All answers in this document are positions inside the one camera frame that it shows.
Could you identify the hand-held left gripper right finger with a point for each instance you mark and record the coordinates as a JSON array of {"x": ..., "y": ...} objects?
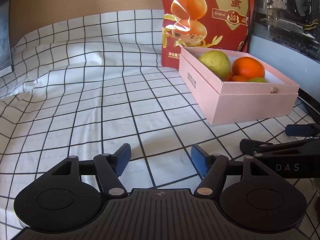
[{"x": 200, "y": 158}]

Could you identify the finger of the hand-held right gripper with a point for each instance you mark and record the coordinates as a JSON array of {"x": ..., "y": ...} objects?
[
  {"x": 298, "y": 130},
  {"x": 261, "y": 146}
]

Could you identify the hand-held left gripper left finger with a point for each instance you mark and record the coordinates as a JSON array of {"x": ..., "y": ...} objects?
[{"x": 122, "y": 158}]

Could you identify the pink cardboard box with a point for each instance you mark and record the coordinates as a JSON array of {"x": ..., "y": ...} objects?
[{"x": 250, "y": 105}]

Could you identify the green pear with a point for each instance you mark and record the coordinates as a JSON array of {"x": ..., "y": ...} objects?
[
  {"x": 257, "y": 80},
  {"x": 215, "y": 63}
]

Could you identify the small mandarin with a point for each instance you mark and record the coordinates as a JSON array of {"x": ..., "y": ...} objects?
[
  {"x": 240, "y": 78},
  {"x": 228, "y": 77}
]

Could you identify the large orange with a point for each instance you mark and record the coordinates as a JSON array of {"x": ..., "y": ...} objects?
[{"x": 247, "y": 67}]

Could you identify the black white checked cloth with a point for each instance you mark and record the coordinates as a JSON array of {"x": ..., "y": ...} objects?
[{"x": 87, "y": 92}]

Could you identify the red snack bag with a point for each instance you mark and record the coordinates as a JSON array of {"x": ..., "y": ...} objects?
[{"x": 225, "y": 30}]

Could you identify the dark monitor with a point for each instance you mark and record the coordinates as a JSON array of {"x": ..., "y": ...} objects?
[{"x": 3, "y": 42}]

